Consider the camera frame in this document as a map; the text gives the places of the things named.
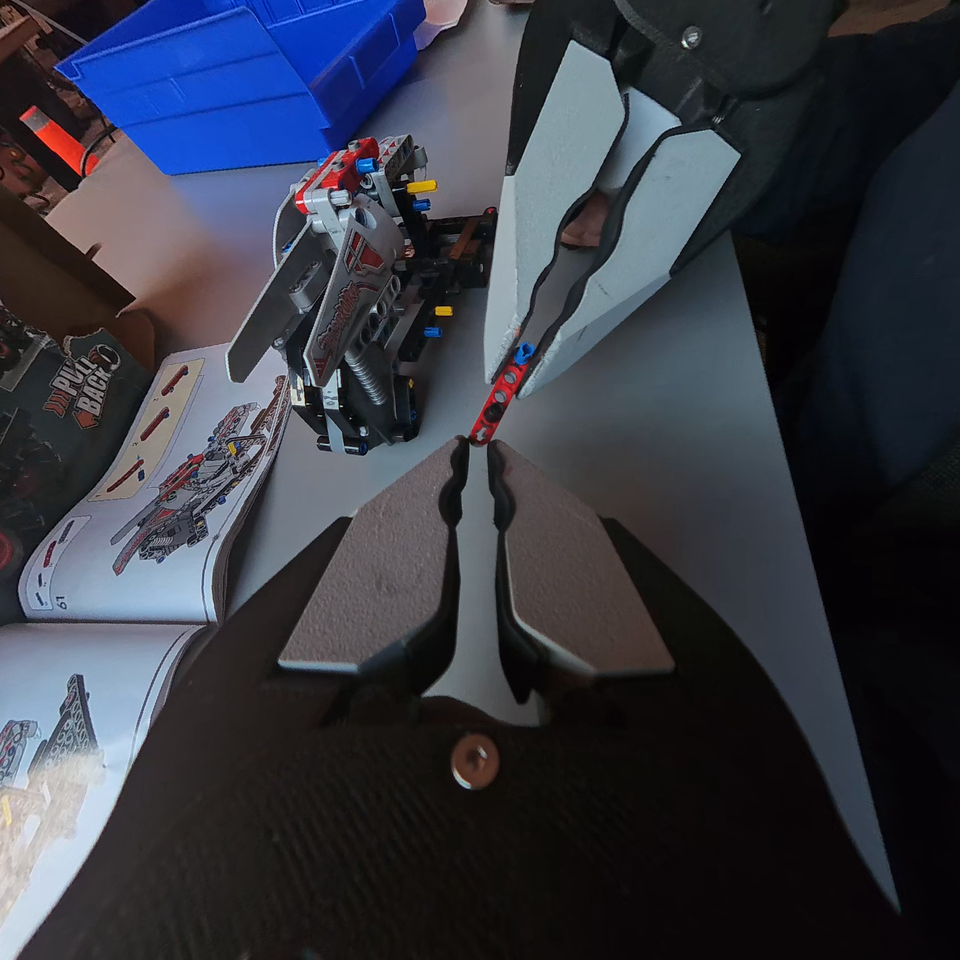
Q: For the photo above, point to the lego set box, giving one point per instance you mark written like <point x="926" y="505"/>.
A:
<point x="52" y="435"/>

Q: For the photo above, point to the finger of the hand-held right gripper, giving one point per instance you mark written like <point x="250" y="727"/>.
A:
<point x="660" y="225"/>
<point x="540" y="225"/>

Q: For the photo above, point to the lego instruction booklet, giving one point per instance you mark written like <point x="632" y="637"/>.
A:
<point x="135" y="562"/>

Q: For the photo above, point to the grey red lego vehicle model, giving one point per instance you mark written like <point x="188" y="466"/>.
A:
<point x="360" y="292"/>

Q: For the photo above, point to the brown cardboard box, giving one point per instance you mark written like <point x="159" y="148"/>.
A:
<point x="60" y="262"/>

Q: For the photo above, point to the orange traffic cone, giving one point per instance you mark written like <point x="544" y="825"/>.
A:
<point x="51" y="139"/>

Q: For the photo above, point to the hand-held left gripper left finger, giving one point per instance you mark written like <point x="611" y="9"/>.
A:
<point x="375" y="577"/>

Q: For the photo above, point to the blue plastic bin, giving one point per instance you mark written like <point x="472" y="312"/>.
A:
<point x="240" y="75"/>

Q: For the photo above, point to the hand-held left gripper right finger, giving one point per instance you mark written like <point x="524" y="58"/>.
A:
<point x="570" y="577"/>

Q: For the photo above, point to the red lego beam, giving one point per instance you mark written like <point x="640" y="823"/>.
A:
<point x="499" y="394"/>

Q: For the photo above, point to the person's right hand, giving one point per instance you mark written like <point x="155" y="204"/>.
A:
<point x="589" y="221"/>

